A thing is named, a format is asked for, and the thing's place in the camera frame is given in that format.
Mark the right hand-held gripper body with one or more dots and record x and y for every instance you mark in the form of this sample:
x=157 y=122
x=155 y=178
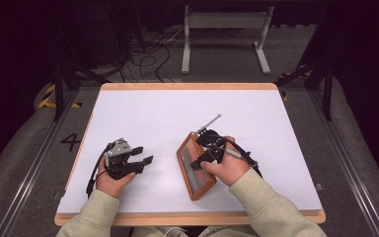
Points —
x=212 y=140

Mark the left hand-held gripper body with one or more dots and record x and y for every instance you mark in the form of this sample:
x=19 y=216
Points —
x=118 y=154

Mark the wooden photo frame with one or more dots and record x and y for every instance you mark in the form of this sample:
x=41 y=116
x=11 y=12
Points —
x=194 y=185

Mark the person's right hand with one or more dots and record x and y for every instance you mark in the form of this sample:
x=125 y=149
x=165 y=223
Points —
x=232 y=168

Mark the person's left hand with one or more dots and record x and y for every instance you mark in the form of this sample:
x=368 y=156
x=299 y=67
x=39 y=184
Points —
x=110 y=186

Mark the thin silver metal rod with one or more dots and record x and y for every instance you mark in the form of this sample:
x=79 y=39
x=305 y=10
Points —
x=210 y=121

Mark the white table mat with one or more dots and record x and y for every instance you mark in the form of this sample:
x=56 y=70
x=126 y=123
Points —
x=177 y=108

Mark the person's legs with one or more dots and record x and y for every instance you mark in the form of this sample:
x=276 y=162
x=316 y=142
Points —
x=217 y=232

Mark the black metal stand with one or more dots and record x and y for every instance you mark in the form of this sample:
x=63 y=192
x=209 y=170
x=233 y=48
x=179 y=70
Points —
x=327 y=95
x=58 y=95

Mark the yellow black hazard tape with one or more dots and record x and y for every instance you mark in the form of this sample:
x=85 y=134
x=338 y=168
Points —
x=47 y=95
x=285 y=96

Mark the grey metal stand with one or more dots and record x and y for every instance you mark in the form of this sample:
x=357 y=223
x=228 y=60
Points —
x=227 y=20

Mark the small metal table bracket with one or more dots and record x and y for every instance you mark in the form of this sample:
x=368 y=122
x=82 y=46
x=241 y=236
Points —
x=59 y=195
x=319 y=186

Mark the metal floor rail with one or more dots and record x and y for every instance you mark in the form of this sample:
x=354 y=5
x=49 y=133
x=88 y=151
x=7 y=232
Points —
x=29 y=184
x=352 y=184

